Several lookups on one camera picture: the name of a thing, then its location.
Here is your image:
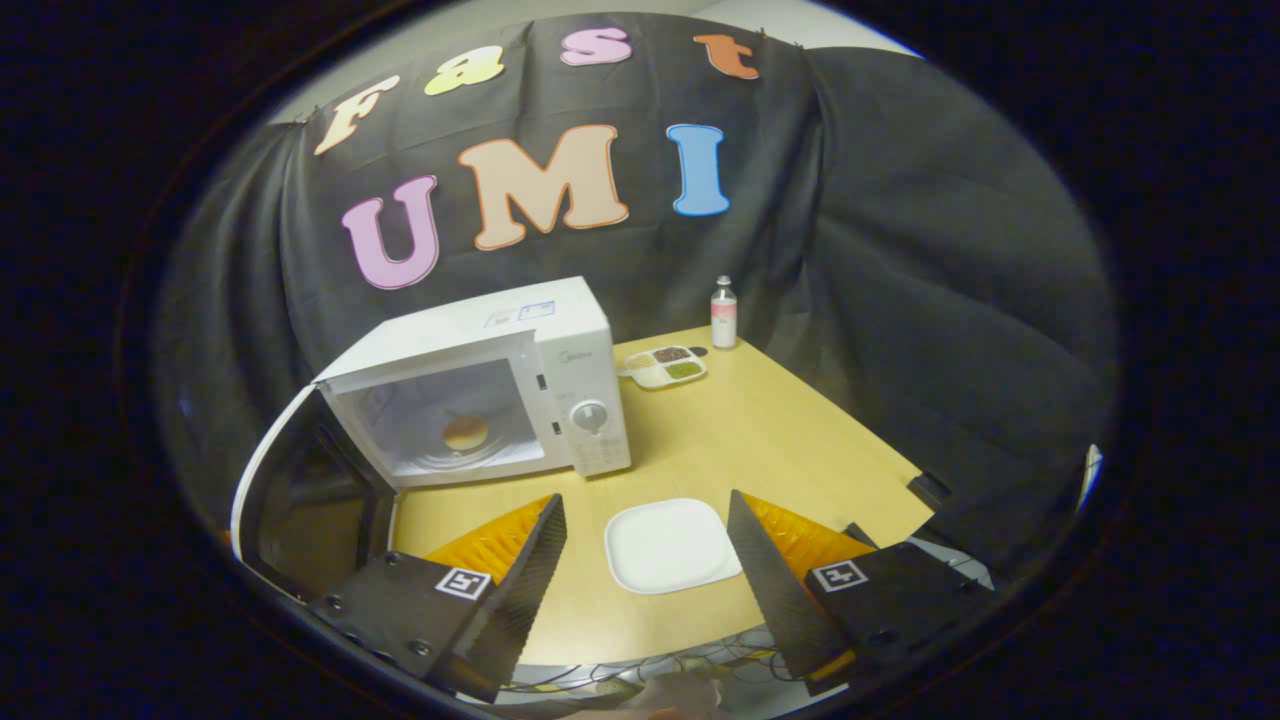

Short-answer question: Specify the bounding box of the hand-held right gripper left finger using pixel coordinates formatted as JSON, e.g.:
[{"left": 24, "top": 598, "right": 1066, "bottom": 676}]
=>
[{"left": 308, "top": 493, "right": 568, "bottom": 703}]

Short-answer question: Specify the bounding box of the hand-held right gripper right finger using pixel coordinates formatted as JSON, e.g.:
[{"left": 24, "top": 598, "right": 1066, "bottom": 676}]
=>
[{"left": 727, "top": 489, "right": 1001, "bottom": 698}]

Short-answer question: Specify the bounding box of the white microwave oven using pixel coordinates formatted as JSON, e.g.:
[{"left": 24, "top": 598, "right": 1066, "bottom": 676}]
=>
[{"left": 230, "top": 277, "right": 633, "bottom": 601}]

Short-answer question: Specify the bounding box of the white square plate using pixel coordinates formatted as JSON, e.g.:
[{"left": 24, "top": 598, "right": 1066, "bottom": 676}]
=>
[{"left": 604, "top": 498, "right": 743, "bottom": 596}]

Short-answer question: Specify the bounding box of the white divided snack tray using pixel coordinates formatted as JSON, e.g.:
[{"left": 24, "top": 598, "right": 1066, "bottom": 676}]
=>
[{"left": 622, "top": 345, "right": 708, "bottom": 390}]

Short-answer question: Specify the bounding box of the small bottle with pink label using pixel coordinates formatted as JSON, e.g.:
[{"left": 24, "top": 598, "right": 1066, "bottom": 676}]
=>
[{"left": 711, "top": 276, "right": 739, "bottom": 350}]

